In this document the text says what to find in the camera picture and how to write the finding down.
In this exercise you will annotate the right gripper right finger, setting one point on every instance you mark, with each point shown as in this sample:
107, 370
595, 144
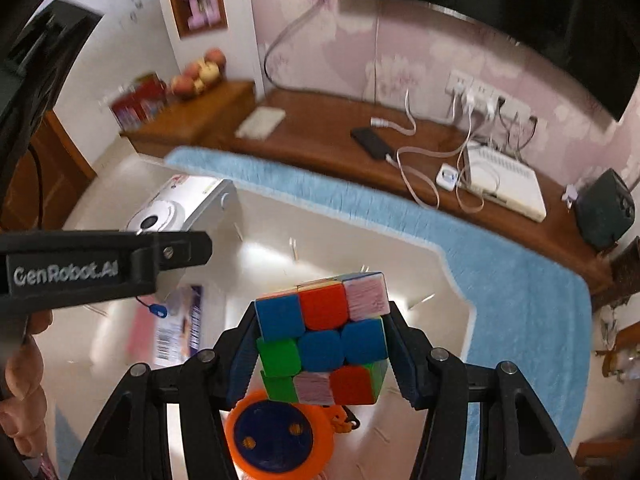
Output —
517, 437

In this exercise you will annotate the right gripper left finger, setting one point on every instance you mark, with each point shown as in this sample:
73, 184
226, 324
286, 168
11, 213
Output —
129, 439

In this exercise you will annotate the clear plastic card box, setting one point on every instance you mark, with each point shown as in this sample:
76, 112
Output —
167, 333

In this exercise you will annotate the orange blue round toy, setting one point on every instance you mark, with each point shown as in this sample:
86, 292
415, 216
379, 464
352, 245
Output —
275, 440

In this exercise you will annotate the white instant camera box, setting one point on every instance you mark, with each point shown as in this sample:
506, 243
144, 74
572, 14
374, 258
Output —
186, 203

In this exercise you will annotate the multicolour puzzle cube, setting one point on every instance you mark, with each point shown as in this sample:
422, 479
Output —
324, 342

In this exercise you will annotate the left human hand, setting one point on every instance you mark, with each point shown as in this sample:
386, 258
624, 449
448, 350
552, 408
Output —
23, 414

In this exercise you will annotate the blue fluffy table mat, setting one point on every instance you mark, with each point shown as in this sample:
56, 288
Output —
466, 288

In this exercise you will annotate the white plastic storage bin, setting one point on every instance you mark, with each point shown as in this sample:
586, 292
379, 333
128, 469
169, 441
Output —
306, 267

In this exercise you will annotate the dark green speaker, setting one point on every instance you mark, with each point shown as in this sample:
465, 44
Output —
605, 211

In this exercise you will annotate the bowl of peaches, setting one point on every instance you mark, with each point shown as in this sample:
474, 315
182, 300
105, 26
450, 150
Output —
200, 75

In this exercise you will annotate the white router box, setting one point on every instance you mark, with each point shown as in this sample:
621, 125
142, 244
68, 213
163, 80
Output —
504, 181

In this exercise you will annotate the white remote pad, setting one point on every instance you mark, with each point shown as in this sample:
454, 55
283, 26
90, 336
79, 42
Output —
261, 123

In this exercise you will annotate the pink dumbbells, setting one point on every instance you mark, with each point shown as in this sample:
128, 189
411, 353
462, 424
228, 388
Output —
203, 13

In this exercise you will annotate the black phone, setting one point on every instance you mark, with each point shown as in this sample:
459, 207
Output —
373, 144

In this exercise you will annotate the white wall power strip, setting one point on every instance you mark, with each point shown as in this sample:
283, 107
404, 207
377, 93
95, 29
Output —
486, 99

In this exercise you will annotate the black wall television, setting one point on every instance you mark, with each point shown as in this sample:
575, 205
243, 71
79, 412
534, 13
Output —
595, 41

